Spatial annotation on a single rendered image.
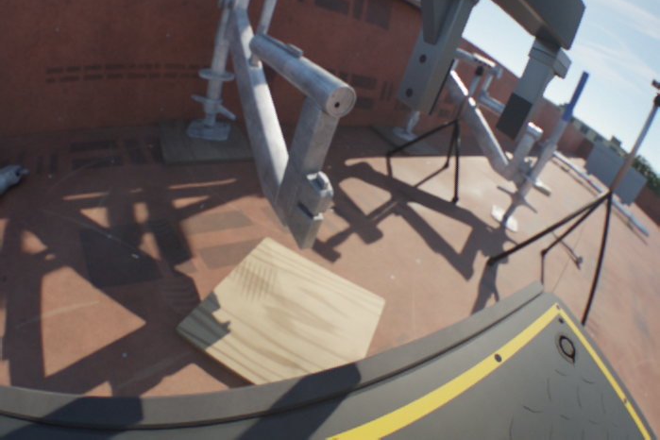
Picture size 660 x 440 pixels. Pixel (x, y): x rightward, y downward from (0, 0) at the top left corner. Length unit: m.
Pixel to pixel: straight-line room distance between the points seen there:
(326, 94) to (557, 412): 0.45
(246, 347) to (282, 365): 0.07
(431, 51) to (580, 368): 0.35
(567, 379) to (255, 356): 0.44
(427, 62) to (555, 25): 0.12
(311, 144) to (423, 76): 0.28
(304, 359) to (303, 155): 0.34
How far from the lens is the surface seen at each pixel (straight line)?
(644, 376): 1.57
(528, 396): 0.29
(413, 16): 1.59
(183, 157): 0.93
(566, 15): 0.28
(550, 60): 0.30
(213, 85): 1.03
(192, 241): 0.69
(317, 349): 0.55
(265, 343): 0.53
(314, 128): 0.43
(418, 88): 0.19
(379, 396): 0.20
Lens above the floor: 0.50
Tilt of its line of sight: 32 degrees down
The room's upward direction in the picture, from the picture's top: 20 degrees clockwise
